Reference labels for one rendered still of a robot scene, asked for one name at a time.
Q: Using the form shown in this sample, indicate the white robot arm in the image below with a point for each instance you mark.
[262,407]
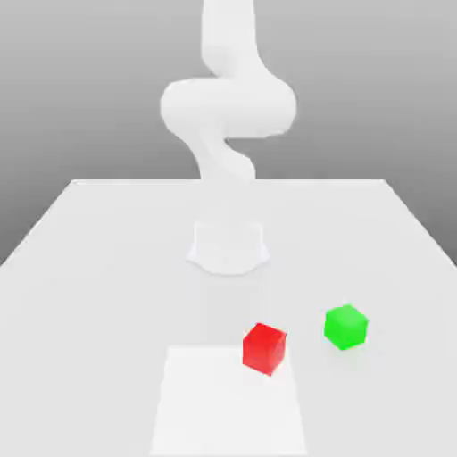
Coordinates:
[228,107]

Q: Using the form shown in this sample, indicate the small red cube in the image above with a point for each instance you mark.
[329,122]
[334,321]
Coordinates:
[263,349]

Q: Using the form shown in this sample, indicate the small green cube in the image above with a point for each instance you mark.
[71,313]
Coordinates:
[345,327]

